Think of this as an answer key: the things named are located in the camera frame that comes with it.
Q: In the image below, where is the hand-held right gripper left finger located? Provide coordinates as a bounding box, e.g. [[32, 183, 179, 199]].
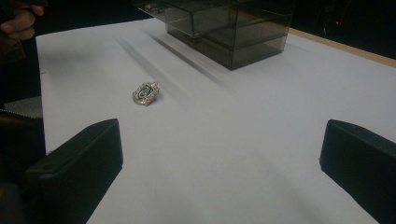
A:
[[25, 118, 124, 224]]

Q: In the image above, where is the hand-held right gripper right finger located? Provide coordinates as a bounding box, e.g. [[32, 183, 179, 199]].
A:
[[318, 119, 396, 224]]

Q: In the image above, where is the small silver candy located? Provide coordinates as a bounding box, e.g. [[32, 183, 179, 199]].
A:
[[132, 81, 161, 106]]

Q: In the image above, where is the smoky clear acrylic drawer box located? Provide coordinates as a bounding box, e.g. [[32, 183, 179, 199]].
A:
[[132, 0, 295, 71]]

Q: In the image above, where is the white paper sheet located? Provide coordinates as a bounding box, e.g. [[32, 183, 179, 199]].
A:
[[35, 17, 396, 224]]

